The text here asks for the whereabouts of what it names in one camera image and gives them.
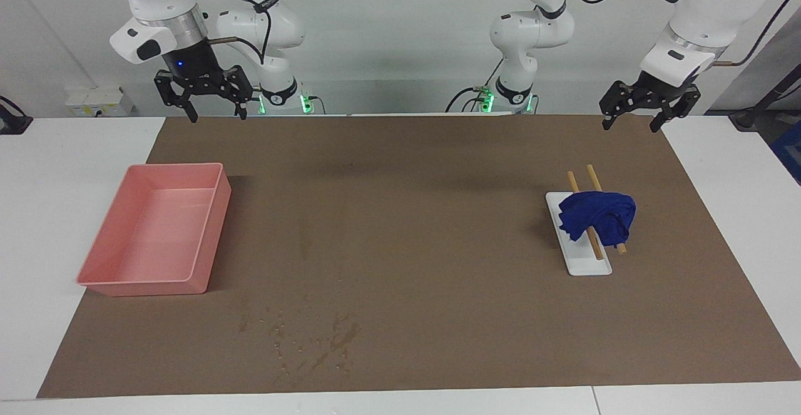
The blue crate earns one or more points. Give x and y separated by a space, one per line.
790 152

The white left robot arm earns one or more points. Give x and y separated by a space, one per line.
707 8

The black stand leg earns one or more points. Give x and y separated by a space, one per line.
760 105

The white rack base tray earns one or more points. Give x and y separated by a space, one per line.
585 263

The white wall socket box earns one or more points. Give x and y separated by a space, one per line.
97 101

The pink plastic bin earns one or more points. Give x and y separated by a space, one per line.
156 233

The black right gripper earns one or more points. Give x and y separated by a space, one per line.
191 64

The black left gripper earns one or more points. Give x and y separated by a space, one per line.
657 88

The brown table mat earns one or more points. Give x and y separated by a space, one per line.
407 227

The black clamp mount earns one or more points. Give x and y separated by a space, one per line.
11 121

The wooden rack rod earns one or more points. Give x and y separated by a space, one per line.
595 246
593 176

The blue towel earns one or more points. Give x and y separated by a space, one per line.
597 215

